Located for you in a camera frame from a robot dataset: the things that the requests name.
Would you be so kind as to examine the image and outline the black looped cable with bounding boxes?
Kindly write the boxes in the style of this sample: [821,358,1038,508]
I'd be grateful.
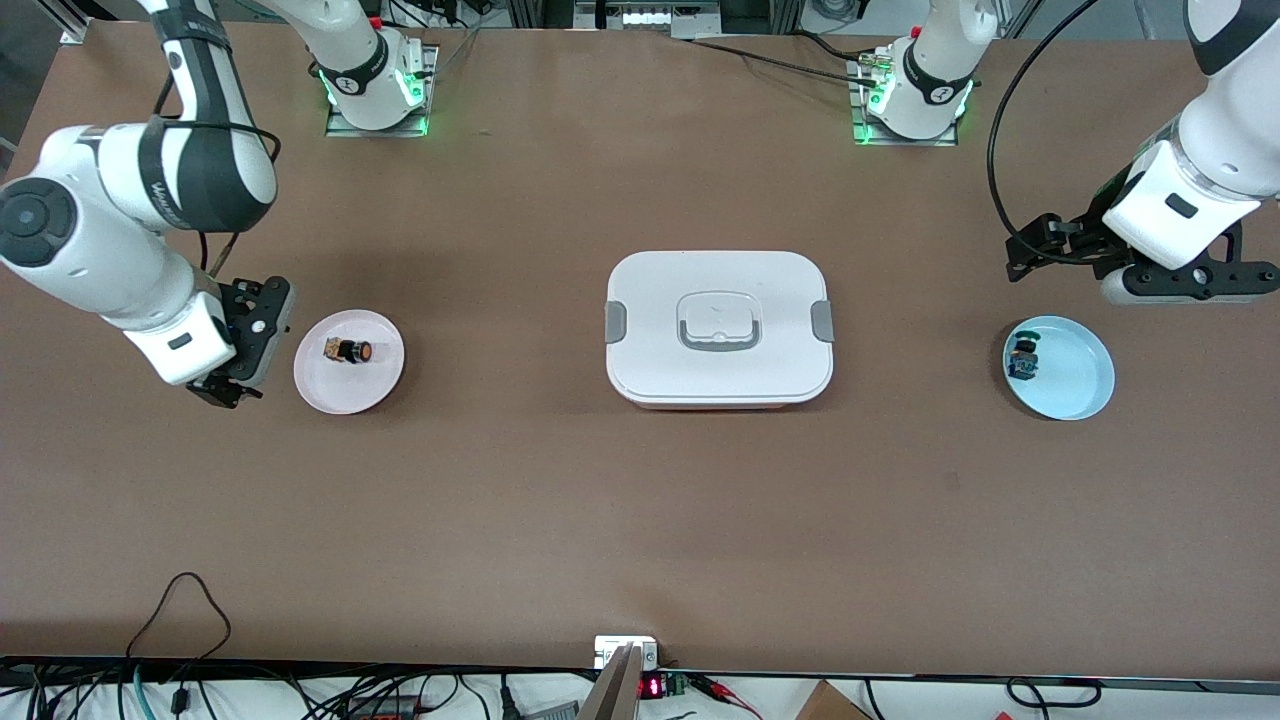
[125,572,233,661]

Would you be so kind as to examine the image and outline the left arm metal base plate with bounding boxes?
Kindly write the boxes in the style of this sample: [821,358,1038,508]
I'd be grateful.
[848,55,961,148]

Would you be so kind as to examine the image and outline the light blue plate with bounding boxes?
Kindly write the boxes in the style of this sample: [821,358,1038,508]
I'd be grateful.
[1002,315,1116,422]

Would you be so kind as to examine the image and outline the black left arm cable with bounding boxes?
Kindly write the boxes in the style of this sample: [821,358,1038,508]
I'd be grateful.
[987,0,1106,267]

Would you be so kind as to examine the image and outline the red clip lead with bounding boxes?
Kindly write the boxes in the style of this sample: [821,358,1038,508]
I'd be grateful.
[690,675,763,720]

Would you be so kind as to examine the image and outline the brown cardboard piece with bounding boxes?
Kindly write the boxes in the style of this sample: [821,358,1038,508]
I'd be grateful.
[795,680,871,720]

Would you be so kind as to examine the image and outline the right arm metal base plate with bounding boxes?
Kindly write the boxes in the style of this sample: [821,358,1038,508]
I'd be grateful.
[325,45,441,138]

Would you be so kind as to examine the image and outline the white lidded lunch box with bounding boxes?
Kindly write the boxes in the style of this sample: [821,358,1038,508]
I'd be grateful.
[604,250,835,411]

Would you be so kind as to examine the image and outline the black cable on table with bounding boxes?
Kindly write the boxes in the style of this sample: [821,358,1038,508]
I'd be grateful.
[688,32,883,89]

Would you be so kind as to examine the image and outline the pink plate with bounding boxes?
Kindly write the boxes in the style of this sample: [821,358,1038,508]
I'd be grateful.
[293,309,406,416]

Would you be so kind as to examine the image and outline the silver labelled equipment box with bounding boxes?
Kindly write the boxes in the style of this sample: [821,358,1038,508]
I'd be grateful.
[575,0,726,33]

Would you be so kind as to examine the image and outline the wooden slat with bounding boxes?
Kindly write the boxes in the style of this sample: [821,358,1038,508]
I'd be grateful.
[578,643,643,720]

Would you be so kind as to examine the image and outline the small white box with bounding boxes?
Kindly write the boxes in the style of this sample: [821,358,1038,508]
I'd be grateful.
[594,636,659,669]

